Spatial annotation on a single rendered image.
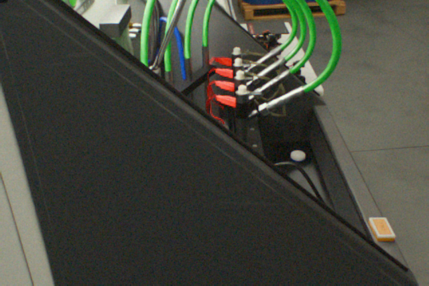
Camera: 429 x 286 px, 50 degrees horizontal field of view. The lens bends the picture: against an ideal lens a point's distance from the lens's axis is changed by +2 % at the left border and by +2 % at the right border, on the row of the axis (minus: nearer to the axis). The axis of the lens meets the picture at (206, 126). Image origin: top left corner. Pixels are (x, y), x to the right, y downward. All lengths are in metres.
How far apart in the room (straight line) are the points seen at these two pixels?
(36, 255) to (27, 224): 0.06
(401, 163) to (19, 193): 2.50
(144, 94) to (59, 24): 0.13
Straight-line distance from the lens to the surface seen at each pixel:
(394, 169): 2.89
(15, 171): 0.68
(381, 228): 0.91
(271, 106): 0.85
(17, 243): 0.77
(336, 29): 0.78
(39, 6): 0.57
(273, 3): 5.76
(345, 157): 1.11
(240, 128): 0.98
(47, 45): 0.58
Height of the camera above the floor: 1.53
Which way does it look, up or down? 29 degrees down
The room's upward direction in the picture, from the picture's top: 2 degrees counter-clockwise
